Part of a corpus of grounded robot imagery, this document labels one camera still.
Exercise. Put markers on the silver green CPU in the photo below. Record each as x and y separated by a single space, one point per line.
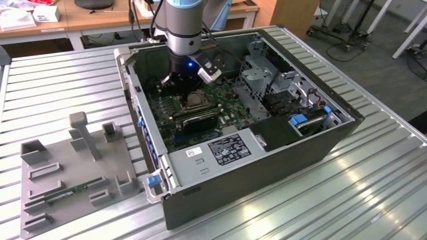
201 100

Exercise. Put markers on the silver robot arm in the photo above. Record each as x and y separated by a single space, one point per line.
183 30

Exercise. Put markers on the CPU socket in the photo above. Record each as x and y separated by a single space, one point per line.
201 108

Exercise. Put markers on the metal drive cage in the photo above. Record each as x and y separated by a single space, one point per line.
256 75

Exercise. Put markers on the green motherboard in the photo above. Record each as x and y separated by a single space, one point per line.
234 107

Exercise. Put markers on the pale blue teach pendant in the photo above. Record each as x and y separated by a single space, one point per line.
222 15

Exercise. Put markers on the black graphics card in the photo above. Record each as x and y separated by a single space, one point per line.
201 123

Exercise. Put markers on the blue card retainer clip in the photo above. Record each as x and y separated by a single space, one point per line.
139 122

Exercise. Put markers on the wooden desk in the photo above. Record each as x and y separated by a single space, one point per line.
50 27
107 20

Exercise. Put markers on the silver chipset heatsink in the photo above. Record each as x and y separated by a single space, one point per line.
230 130

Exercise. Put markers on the black round base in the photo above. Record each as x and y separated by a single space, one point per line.
94 3

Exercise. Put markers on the wooden cabinet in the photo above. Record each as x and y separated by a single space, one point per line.
294 17

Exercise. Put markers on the grey power supply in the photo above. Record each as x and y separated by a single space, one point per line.
207 162

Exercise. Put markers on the small white box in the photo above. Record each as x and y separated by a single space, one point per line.
47 12

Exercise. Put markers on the blue plastic clip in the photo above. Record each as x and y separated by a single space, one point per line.
326 109

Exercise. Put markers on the blue case latch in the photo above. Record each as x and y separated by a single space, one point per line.
153 180

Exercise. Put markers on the red plastic packet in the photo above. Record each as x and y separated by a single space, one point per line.
42 2

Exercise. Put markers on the large white box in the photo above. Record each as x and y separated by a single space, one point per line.
17 23

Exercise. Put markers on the black grey PC case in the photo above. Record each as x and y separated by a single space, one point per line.
250 190

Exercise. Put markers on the grey parts rack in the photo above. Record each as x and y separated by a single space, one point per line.
77 175

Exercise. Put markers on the black wheeled stand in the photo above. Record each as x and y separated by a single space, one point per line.
362 15

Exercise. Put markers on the green RAM stick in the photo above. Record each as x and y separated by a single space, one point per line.
63 194

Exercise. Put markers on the white table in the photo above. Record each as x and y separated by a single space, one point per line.
408 37

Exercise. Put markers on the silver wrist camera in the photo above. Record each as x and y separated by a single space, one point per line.
209 73

